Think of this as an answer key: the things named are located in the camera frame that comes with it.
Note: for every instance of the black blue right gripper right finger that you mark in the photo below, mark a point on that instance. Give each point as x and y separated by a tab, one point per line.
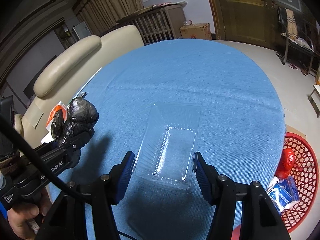
259	217

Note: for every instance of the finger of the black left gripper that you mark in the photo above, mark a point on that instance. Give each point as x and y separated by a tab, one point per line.
65	156

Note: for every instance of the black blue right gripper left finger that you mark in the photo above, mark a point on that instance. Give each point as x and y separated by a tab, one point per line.
106	191

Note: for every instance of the blue tissue packet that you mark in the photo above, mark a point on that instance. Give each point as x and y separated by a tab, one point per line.
283	193

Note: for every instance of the black plastic bag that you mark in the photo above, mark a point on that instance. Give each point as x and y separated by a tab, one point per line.
81	116

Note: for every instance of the clear plastic tray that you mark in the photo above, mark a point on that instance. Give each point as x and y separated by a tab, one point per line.
167	154

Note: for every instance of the red plastic bag ball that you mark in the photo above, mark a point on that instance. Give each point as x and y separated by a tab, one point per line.
286	163

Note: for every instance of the person's left hand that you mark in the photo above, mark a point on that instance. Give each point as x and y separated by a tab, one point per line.
19	215

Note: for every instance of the orange white box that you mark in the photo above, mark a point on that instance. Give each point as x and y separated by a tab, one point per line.
57	116

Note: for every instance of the red plastic basket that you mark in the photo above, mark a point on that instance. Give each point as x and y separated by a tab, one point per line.
306	177

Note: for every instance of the beige leather sofa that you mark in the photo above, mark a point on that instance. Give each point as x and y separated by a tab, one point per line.
68	73

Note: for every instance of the blue table cloth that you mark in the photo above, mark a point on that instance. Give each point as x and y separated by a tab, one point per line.
241	129

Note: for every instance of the white small stool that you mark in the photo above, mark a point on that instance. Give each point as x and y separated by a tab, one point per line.
313	98

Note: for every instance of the beige curtain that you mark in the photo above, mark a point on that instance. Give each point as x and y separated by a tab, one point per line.
102	15

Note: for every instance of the wooden slatted crib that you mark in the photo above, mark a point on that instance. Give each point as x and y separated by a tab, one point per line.
157	22

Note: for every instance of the cardboard box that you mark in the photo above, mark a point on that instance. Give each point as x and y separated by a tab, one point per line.
196	31

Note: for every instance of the black metal chair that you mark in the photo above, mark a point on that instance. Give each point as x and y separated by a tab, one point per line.
300	39

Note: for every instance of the wooden door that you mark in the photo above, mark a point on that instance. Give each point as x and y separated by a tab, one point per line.
248	21

